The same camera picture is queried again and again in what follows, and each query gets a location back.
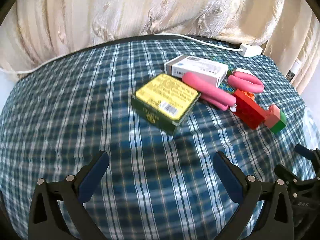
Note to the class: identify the blue plaid cloth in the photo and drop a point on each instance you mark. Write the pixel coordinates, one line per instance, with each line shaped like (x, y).
(100, 105)

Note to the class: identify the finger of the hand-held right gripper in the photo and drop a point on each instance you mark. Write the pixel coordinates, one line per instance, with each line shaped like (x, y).
(287, 176)
(308, 153)

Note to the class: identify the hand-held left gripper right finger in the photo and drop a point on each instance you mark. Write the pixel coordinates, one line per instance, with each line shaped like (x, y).
(228, 177)

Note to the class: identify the pink foam hand grip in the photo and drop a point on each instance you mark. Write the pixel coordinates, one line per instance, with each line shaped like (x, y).
(200, 86)

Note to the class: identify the green and yellow box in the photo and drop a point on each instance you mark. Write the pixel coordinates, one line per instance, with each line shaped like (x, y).
(162, 97)

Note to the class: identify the white medicine box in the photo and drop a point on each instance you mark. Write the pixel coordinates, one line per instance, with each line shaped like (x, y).
(197, 66)

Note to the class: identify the red toy block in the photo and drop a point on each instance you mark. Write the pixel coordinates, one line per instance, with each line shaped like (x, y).
(247, 112)

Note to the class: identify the long green dotted block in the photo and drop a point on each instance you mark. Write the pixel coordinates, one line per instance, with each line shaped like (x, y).
(225, 88)

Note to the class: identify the white power strip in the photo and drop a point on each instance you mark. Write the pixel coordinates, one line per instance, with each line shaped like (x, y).
(250, 50)

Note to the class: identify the cream patterned curtain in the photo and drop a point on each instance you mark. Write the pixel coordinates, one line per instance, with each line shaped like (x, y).
(295, 35)
(125, 10)

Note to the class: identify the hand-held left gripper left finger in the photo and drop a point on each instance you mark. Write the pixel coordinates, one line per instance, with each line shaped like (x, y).
(92, 177)

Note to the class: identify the pink and green toy block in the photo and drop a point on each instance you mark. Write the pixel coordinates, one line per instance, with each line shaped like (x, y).
(275, 115)

